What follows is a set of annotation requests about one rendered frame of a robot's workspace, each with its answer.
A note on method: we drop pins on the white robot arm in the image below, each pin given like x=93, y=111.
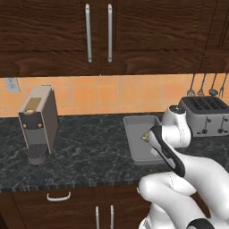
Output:
x=182, y=196

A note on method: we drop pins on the golden brown onion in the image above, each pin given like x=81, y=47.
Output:
x=145, y=136

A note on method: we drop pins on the grey rectangular tray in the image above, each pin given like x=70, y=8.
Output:
x=138, y=149

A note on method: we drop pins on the grey coffee machine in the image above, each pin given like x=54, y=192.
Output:
x=40, y=122

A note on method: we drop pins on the dark wood drawer front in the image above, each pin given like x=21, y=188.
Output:
x=120, y=193
x=32, y=198

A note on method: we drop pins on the hanging slotted metal spatula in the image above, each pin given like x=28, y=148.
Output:
x=191, y=88

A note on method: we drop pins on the silver four-slot toaster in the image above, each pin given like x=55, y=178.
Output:
x=208, y=114

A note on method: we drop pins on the hanging dark ladle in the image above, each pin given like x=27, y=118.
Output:
x=213, y=89

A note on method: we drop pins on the dark wood base cupboard door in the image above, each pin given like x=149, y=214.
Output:
x=56, y=219
x=128, y=216

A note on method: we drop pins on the hanging metal fork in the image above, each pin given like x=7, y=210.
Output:
x=222, y=88

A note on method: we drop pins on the white wall outlet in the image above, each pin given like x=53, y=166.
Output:
x=12, y=85

